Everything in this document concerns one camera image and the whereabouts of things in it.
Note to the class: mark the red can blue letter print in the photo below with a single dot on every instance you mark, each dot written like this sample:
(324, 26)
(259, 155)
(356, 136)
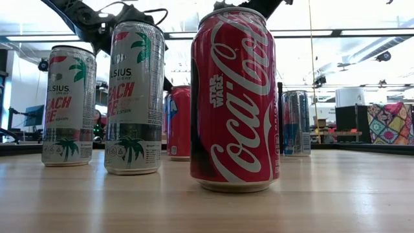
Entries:
(179, 129)

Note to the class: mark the grey ceiling duct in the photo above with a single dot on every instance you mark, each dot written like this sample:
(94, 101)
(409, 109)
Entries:
(385, 48)

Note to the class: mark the red can silver top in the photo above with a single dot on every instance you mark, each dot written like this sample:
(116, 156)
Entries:
(165, 110)

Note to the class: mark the colourful patchwork quilt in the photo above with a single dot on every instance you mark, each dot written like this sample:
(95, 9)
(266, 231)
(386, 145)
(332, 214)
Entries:
(389, 124)

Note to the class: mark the red Coca-Cola Star Wars can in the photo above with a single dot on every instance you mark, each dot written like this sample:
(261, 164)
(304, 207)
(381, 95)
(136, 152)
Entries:
(239, 106)

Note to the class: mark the computer monitor blue screen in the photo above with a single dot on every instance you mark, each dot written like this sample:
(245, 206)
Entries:
(35, 115)

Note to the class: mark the ceiling light strip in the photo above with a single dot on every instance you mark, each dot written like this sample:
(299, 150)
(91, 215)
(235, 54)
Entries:
(375, 32)
(42, 38)

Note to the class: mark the black ceiling camera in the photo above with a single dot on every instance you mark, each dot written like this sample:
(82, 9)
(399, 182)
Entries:
(384, 56)
(43, 65)

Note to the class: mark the Red Bull can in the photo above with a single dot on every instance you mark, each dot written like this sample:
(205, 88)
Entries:
(296, 129)

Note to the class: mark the black cabinet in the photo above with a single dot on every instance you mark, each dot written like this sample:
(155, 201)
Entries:
(346, 119)

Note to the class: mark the Celsius Peach Vibe can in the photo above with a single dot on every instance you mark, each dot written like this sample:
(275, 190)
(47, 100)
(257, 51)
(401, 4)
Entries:
(69, 106)
(134, 97)

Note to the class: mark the white cylindrical tank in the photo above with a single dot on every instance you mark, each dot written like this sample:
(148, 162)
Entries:
(350, 97)

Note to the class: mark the person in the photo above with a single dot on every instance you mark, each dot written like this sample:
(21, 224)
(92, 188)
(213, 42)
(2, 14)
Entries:
(97, 122)

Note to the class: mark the cardboard box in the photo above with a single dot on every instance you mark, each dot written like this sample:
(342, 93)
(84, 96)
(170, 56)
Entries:
(321, 122)

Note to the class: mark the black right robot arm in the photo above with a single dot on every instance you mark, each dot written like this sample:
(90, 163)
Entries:
(271, 6)

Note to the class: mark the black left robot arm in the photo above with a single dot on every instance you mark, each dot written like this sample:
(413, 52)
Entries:
(81, 19)

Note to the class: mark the black camera on pole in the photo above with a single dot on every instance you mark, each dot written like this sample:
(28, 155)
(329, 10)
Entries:
(320, 81)

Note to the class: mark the wooden bench top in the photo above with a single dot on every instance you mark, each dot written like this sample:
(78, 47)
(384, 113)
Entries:
(347, 133)

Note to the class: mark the black curved bar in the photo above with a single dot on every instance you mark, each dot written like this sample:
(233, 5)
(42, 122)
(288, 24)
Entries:
(9, 133)

